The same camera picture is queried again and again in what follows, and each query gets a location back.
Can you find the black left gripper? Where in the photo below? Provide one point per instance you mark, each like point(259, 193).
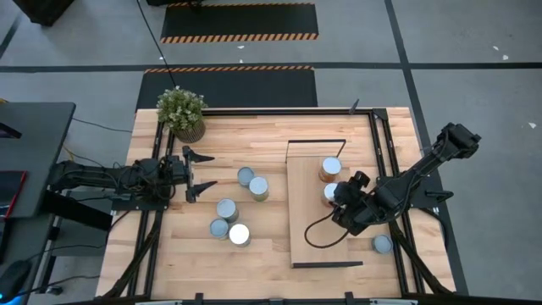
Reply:
point(175, 171)

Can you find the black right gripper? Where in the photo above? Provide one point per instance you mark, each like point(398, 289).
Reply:
point(355, 209)

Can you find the red orange apple can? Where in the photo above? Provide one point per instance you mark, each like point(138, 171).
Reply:
point(329, 191)

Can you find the blue grey label tin can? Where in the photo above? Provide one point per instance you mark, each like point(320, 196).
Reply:
point(382, 244)

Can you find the orange brown label tin can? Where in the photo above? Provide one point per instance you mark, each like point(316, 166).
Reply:
point(330, 168)

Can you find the red green label tin can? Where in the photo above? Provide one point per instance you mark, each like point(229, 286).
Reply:
point(227, 209)

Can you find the teal can grey recessed lid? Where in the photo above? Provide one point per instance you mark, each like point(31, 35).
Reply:
point(245, 175)

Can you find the green smiling face can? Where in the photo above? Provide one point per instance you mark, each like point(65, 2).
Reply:
point(219, 228)

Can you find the green yellow orange-label can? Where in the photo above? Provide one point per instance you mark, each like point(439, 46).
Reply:
point(258, 187)

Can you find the blue peaches label can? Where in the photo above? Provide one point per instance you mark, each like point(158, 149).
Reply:
point(239, 234)

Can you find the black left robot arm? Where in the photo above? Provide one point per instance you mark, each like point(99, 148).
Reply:
point(93, 175)

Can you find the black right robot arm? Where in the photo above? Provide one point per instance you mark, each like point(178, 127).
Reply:
point(423, 165)

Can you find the potted plant wicker pot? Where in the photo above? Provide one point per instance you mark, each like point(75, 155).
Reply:
point(182, 110)

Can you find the black hazard-striped floor mat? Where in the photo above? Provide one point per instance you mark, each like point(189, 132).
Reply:
point(239, 21)
point(237, 89)

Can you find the white light bar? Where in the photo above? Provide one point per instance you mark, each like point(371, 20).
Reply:
point(158, 302)
point(394, 302)

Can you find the black desk support beam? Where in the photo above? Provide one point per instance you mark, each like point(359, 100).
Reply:
point(76, 209)

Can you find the black desk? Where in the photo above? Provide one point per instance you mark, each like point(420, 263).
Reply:
point(38, 140)

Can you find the red-edged black tablet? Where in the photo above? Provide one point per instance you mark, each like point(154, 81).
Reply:
point(10, 190)

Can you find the black computer mouse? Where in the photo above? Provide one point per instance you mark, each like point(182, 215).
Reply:
point(14, 277)

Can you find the black box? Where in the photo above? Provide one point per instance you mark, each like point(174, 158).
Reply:
point(42, 10)

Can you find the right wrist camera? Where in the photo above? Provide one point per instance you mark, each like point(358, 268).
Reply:
point(361, 179)

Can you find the wooden shelf black metal frame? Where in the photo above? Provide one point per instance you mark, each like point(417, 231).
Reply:
point(307, 220)

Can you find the small black pointed bracket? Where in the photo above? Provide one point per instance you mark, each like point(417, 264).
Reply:
point(355, 106)

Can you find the black aluminium rig frame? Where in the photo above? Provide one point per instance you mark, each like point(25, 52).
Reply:
point(296, 112)

